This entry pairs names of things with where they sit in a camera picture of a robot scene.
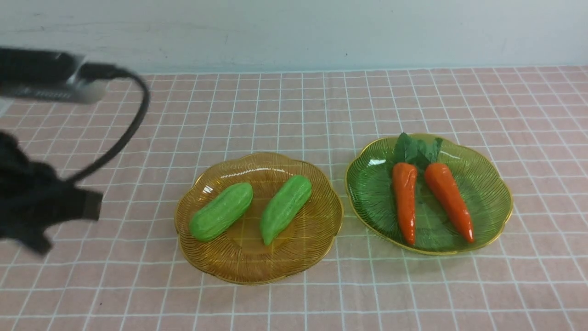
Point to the green ribbed glass plate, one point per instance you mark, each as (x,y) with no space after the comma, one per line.
(368,182)

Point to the pink checkered tablecloth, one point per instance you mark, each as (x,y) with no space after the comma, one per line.
(125,273)

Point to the amber ribbed glass plate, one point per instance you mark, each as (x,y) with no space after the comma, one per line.
(238,255)

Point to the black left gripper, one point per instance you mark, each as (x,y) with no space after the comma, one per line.
(34,198)

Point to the green toy gourd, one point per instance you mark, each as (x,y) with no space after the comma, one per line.
(283,207)
(222,212)

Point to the orange toy carrot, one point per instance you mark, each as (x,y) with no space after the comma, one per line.
(404,178)
(444,187)

